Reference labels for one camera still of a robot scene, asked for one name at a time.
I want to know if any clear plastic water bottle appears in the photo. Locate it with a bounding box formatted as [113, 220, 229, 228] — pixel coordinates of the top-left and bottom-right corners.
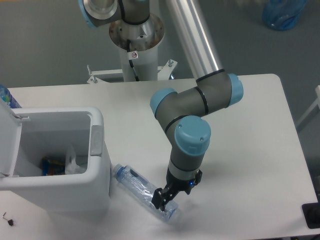
[113, 163, 178, 222]

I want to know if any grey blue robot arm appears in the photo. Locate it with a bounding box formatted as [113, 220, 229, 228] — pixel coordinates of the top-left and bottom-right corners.
[78, 0, 244, 210]

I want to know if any black device at edge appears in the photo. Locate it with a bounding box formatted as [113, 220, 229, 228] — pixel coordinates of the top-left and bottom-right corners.
[302, 202, 320, 229]

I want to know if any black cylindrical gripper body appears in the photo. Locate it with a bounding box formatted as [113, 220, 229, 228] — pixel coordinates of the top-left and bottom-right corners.
[165, 169, 197, 196]

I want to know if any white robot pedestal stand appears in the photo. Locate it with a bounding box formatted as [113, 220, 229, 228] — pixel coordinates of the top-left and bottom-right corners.
[87, 13, 178, 84]

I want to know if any white plastic trash can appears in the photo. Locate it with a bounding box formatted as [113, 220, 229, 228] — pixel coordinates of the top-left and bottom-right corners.
[0, 102, 111, 212]

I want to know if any blue labelled bottle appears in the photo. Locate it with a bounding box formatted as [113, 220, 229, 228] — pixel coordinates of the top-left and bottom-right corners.
[0, 84, 21, 109]

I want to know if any small black binder clip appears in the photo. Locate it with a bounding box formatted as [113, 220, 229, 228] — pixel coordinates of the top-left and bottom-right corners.
[2, 212, 15, 227]

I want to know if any white frame at right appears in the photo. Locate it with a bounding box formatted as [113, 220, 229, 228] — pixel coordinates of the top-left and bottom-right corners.
[295, 85, 320, 133]

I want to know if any colourful snack wrapper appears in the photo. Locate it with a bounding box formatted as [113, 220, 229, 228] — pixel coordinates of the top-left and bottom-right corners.
[42, 157, 66, 176]

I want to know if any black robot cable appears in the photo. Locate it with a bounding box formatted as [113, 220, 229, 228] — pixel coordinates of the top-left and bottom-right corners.
[117, 0, 141, 82]

